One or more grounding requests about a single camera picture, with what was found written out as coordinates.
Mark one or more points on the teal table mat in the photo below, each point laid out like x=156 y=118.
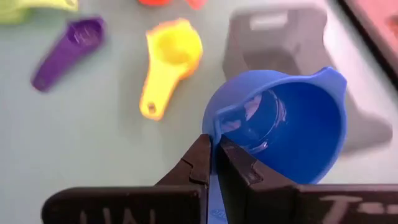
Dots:
x=77 y=140

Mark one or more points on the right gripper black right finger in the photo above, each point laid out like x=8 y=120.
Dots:
x=242 y=186

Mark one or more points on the black metal table frame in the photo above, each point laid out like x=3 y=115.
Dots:
x=382 y=51

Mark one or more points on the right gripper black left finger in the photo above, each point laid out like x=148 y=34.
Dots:
x=196 y=168

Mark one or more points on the blue measuring cup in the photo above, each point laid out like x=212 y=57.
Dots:
x=311 y=140

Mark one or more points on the purple measuring cup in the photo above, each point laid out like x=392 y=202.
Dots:
x=62 y=59

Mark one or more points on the orange measuring cup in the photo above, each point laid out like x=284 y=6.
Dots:
x=154 y=2

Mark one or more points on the green measuring cup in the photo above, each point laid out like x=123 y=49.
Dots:
x=18 y=14

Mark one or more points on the yellow measuring cup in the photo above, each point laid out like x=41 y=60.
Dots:
x=174 y=46

